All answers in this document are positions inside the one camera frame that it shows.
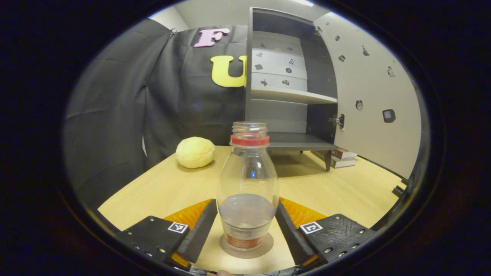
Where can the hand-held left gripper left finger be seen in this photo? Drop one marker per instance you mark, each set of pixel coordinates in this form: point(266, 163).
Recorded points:
point(199, 234)

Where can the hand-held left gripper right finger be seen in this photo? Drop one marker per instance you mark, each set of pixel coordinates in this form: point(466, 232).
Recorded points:
point(291, 237)

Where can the round brown coaster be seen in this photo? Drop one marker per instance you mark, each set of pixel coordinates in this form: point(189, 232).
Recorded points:
point(267, 247)

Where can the clear plastic bottle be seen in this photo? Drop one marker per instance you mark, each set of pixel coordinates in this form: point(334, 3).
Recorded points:
point(247, 180)

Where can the dark grey cabinet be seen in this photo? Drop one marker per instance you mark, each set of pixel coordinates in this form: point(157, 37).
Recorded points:
point(318, 69)

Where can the grey cabinet door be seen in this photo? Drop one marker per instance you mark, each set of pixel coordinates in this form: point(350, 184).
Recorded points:
point(376, 84)

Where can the metal door hinge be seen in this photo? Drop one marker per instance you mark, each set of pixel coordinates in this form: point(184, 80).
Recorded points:
point(339, 120)
point(318, 30)

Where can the white cabinet shelf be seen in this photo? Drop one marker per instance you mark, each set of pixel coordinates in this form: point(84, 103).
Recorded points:
point(284, 94)

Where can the yellow round plush toy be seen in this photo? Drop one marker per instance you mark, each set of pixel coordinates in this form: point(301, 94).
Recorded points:
point(195, 152)

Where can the grey book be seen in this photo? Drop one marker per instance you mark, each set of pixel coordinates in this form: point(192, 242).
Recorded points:
point(341, 163)

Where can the brown book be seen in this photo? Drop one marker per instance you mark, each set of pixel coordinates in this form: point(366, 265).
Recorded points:
point(345, 153)

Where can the black backdrop cloth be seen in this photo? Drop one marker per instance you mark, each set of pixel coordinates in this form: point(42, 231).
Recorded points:
point(122, 115)

